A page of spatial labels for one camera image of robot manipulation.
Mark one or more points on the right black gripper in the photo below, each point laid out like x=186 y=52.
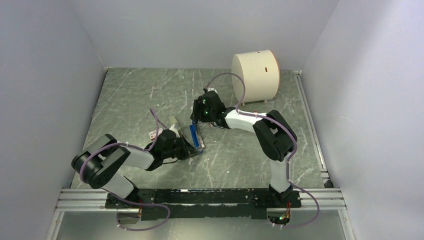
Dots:
x=198 y=105

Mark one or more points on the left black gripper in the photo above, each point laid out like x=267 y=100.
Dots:
x=185 y=146

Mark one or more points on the red white staple box sleeve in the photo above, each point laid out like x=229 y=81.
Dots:
x=155 y=133

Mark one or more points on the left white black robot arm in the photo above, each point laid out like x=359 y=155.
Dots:
x=99 y=163

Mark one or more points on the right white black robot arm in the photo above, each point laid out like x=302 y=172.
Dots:
x=276 y=138

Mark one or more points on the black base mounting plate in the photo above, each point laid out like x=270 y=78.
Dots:
x=206 y=203

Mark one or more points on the cream cylindrical drum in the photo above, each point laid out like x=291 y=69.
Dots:
x=261 y=75

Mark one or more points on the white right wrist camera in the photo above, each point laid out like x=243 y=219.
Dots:
x=211 y=89

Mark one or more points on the aluminium rail frame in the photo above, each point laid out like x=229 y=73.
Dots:
x=322 y=199

